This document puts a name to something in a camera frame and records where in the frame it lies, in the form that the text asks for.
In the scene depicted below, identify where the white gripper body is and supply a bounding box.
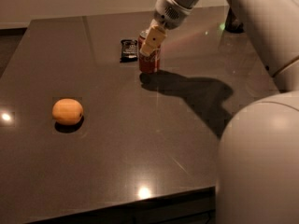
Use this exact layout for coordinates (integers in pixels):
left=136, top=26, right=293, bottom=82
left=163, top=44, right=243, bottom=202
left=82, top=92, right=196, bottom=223
left=151, top=0, right=192, bottom=30

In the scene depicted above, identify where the orange fruit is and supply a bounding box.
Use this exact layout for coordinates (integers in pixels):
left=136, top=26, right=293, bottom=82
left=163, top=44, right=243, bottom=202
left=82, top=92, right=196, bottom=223
left=52, top=99, right=83, bottom=126

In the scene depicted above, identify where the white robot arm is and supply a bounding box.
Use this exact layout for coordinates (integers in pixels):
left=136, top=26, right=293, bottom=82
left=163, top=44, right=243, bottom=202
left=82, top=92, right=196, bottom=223
left=141, top=0, right=299, bottom=224

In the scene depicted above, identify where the red coke can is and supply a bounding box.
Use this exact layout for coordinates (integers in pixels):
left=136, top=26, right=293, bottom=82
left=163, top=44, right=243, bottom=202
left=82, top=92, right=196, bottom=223
left=138, top=30, right=160, bottom=74

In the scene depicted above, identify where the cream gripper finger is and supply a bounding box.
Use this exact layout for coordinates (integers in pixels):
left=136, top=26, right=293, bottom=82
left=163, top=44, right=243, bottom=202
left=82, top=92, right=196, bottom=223
left=140, top=25, right=166, bottom=57

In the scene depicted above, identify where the black mesh cup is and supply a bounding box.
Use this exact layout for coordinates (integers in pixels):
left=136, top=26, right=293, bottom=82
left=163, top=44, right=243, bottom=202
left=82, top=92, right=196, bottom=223
left=225, top=9, right=244, bottom=34

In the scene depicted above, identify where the black rxbar chocolate bar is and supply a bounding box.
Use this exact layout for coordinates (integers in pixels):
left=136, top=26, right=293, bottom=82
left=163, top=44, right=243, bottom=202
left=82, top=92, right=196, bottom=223
left=121, top=39, right=137, bottom=63

